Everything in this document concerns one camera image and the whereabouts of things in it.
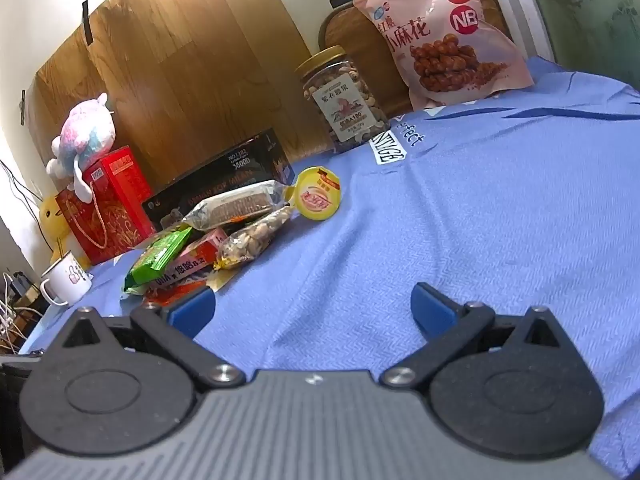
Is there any clear wafer packet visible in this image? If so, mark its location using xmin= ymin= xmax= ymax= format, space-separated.
xmin=181 ymin=179 xmax=296 ymax=232

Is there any white enamel mug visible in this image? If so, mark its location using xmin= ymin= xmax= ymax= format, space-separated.
xmin=40 ymin=252 xmax=93 ymax=307

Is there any bundle of white cables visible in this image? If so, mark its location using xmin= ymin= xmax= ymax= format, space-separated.
xmin=0 ymin=272 xmax=38 ymax=356

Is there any orange snack packet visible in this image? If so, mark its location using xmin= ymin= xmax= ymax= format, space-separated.
xmin=142 ymin=280 xmax=211 ymax=308

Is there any yellow plush toy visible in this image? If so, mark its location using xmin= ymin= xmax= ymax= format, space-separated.
xmin=39 ymin=194 xmax=93 ymax=271

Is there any red box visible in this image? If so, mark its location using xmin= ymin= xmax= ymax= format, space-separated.
xmin=82 ymin=146 xmax=153 ymax=211

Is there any black cardboard box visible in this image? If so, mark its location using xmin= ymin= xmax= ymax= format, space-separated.
xmin=141 ymin=127 xmax=296 ymax=233

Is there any green cracker packet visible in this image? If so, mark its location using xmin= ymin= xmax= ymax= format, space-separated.
xmin=122 ymin=227 xmax=193 ymax=295

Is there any pink and blue plush toy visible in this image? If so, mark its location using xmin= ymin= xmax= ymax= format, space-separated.
xmin=46 ymin=92 xmax=118 ymax=206

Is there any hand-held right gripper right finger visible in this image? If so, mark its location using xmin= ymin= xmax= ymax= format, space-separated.
xmin=378 ymin=282 xmax=576 ymax=390

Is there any red gift bag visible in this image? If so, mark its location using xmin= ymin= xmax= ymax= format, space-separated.
xmin=55 ymin=186 xmax=157 ymax=266

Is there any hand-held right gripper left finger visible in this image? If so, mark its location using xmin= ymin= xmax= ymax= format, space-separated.
xmin=49 ymin=285 xmax=247 ymax=394

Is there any yellow jelly cup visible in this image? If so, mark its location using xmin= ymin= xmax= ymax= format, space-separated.
xmin=292 ymin=166 xmax=343 ymax=222

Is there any pink snack packet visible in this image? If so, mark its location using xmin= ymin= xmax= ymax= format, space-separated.
xmin=145 ymin=227 xmax=228 ymax=296

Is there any blue printed blanket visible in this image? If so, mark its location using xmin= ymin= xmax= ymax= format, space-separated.
xmin=20 ymin=55 xmax=640 ymax=480

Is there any large pink snack bag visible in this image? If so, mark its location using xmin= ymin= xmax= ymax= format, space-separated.
xmin=352 ymin=0 xmax=535 ymax=110

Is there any wooden board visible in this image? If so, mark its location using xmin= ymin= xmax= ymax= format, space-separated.
xmin=34 ymin=0 xmax=341 ymax=196

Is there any clear peanut packet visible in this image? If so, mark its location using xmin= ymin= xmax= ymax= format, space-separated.
xmin=215 ymin=205 xmax=293 ymax=271

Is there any clear nut jar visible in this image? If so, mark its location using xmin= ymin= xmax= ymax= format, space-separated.
xmin=295 ymin=45 xmax=391 ymax=155

